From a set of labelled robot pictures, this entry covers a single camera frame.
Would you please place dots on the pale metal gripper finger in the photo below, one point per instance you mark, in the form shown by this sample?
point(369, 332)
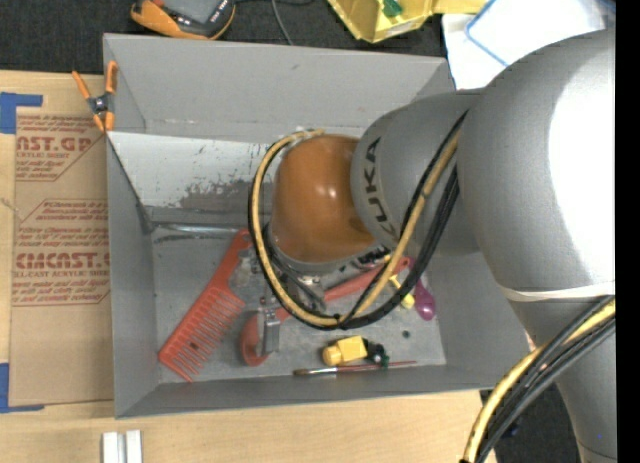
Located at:
point(243, 270)
point(270, 333)

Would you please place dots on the orange plastic comb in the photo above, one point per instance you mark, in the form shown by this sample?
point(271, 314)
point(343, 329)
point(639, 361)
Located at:
point(207, 316)

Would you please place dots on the yellow plastic block toy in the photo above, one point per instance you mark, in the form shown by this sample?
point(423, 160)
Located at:
point(346, 349)

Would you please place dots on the thin red paintbrush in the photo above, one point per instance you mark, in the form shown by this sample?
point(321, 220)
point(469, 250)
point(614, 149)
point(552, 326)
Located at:
point(350, 368)

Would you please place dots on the small black and green piece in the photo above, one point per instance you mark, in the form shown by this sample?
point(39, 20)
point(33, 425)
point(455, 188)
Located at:
point(378, 353)

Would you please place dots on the small yellow plastic piece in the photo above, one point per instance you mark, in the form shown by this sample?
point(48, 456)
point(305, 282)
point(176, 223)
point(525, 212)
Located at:
point(407, 300)

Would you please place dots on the magenta plastic spoon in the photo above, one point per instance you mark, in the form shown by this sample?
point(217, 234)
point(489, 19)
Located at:
point(425, 302)

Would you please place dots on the grey metal bin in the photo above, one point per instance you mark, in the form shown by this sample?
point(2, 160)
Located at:
point(210, 96)

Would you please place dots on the brown cardboard board, red print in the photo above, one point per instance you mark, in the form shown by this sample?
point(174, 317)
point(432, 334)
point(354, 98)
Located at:
point(55, 231)

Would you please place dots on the black cylinder on white bracket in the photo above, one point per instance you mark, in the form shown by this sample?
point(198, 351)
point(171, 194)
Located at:
point(372, 255)

